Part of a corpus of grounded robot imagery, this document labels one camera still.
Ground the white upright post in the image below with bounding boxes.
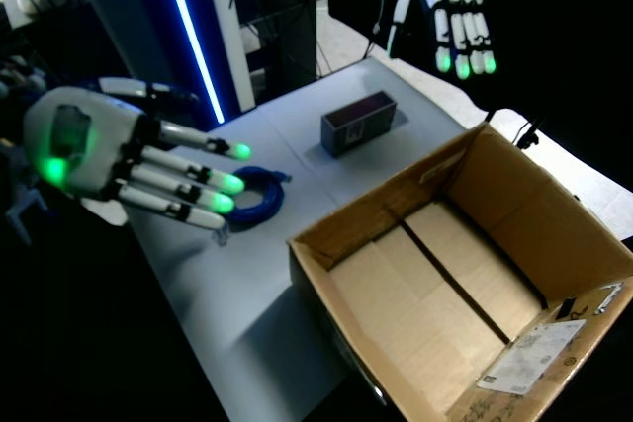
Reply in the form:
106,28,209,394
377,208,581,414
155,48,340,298
202,0,258,112

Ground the small dark rectangular box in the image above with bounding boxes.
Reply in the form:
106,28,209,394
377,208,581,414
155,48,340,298
319,90,399,159

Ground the black metal rack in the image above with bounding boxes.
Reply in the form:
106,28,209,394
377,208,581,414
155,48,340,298
231,0,318,93

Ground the open cardboard box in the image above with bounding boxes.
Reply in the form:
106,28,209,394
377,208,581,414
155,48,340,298
287,121,633,422

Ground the blue light strip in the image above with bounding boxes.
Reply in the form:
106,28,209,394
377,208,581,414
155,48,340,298
161,0,226,126

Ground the blue cable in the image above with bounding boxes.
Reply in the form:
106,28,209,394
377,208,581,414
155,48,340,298
210,166,293,245

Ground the black tripod stand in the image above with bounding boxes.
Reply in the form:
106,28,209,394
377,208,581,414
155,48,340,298
512,114,546,149

